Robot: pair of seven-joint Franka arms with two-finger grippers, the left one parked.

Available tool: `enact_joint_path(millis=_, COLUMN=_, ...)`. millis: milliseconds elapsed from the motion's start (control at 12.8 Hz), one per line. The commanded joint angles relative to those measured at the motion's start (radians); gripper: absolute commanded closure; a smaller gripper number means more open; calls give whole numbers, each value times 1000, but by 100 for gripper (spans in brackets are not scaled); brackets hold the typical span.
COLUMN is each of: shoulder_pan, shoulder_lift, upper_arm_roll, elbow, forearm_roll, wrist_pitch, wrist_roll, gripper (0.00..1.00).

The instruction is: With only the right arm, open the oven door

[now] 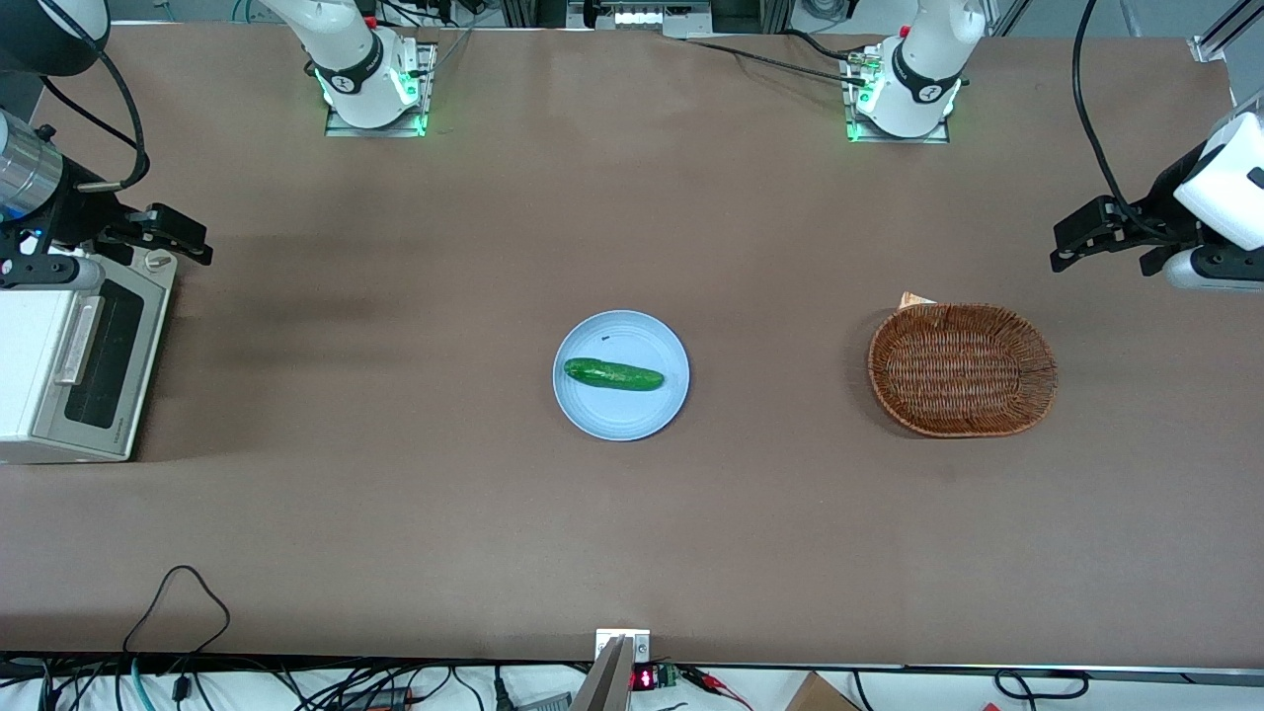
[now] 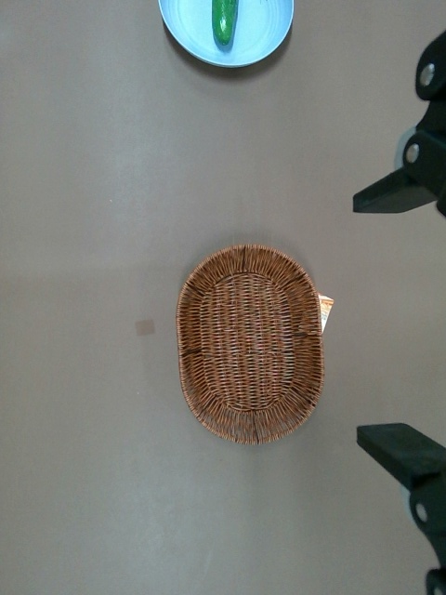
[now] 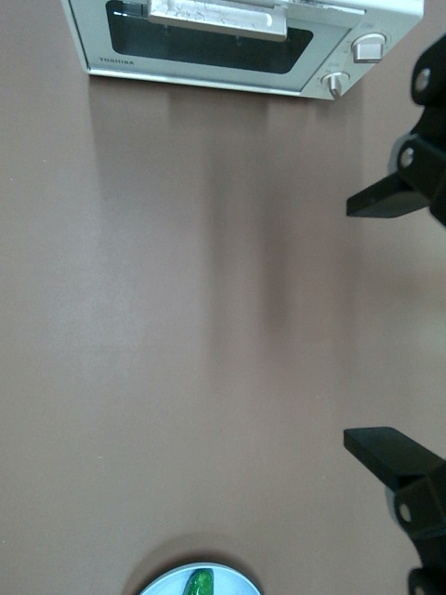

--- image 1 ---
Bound light blue plate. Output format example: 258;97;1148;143
552;310;690;441

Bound thin black looped cable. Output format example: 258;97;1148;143
122;565;232;659

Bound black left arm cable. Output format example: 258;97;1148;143
1071;0;1186;243

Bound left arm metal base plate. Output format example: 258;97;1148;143
841;49;955;146

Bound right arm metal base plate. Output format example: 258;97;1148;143
324;41;438;139

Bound brown cardboard box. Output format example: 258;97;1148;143
785;671;862;711

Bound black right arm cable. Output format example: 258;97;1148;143
38;0;151;194

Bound black table cable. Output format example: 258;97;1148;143
684;38;870;88
785;28;870;62

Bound black coiled cable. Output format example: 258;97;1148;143
994;669;1090;701

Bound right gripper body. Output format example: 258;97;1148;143
0;109;135;261

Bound green cucumber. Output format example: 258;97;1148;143
563;357;666;393

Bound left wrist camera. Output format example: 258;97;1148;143
1163;247;1264;293

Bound aluminium frame profile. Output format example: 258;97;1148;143
1189;0;1264;66

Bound silver lit device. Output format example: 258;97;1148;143
566;0;714;40

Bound red clip leads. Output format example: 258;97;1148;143
679;666;753;710

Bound glass oven door with handle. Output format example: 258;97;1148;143
30;269;171;461

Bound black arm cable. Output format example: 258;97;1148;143
1071;0;1186;243
38;0;151;194

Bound silver camera mount bracket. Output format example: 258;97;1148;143
571;628;653;711

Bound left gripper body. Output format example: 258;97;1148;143
1147;111;1264;250

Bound brown oval wicker basket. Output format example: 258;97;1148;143
867;302;1060;438

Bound white toaster oven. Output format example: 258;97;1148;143
0;247;181;465

